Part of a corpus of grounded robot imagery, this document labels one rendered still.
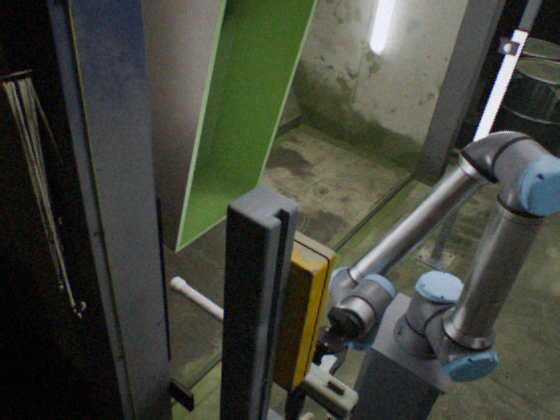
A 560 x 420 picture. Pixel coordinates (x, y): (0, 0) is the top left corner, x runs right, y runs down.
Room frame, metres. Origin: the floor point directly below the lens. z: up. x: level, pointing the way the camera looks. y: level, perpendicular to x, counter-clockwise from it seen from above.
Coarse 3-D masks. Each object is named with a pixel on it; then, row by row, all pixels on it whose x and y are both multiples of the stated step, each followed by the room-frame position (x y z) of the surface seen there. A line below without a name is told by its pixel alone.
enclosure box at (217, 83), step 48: (144, 0) 1.62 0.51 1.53; (192, 0) 1.51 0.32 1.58; (240, 0) 2.15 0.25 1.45; (288, 0) 2.04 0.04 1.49; (192, 48) 1.51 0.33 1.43; (240, 48) 2.16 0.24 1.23; (288, 48) 2.02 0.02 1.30; (192, 96) 1.51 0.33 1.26; (240, 96) 2.15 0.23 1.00; (192, 144) 1.51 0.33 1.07; (240, 144) 2.14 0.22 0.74; (192, 192) 1.99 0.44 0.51; (240, 192) 2.09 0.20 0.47; (192, 240) 1.67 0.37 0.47
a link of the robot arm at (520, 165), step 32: (512, 160) 0.93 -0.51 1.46; (544, 160) 0.89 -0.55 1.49; (512, 192) 0.88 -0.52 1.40; (544, 192) 0.85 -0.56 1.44; (512, 224) 0.87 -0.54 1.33; (480, 256) 0.91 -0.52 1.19; (512, 256) 0.86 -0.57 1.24; (480, 288) 0.88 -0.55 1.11; (448, 320) 0.93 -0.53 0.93; (480, 320) 0.87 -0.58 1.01; (448, 352) 0.87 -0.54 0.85; (480, 352) 0.85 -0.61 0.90
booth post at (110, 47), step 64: (0, 0) 0.80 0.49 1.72; (128, 0) 0.84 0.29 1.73; (64, 64) 0.73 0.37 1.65; (128, 64) 0.83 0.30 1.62; (64, 128) 0.73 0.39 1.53; (128, 128) 0.82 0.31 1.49; (64, 192) 0.75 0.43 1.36; (128, 192) 0.80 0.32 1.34; (128, 256) 0.79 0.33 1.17; (128, 320) 0.77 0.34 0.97
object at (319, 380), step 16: (176, 288) 0.74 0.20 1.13; (208, 304) 0.70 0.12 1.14; (320, 368) 0.57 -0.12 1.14; (304, 384) 0.53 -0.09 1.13; (320, 384) 0.53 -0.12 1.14; (336, 384) 0.52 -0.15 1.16; (288, 400) 0.56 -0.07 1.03; (304, 400) 0.56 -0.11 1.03; (320, 400) 0.51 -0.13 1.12; (336, 400) 0.50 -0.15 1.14; (352, 400) 0.50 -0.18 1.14; (288, 416) 0.55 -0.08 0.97
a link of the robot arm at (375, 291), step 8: (368, 280) 0.86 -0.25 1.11; (376, 280) 0.86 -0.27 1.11; (384, 280) 0.87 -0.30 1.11; (360, 288) 0.83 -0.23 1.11; (368, 288) 0.83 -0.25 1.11; (376, 288) 0.83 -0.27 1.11; (384, 288) 0.84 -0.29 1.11; (392, 288) 0.86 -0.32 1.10; (352, 296) 0.80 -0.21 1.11; (360, 296) 0.80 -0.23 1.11; (368, 296) 0.80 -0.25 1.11; (376, 296) 0.81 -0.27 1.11; (384, 296) 0.82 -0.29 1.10; (392, 296) 0.84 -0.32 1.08; (368, 304) 0.78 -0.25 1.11; (376, 304) 0.79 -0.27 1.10; (384, 304) 0.81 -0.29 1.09; (376, 312) 0.78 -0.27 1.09; (376, 320) 0.78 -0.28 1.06
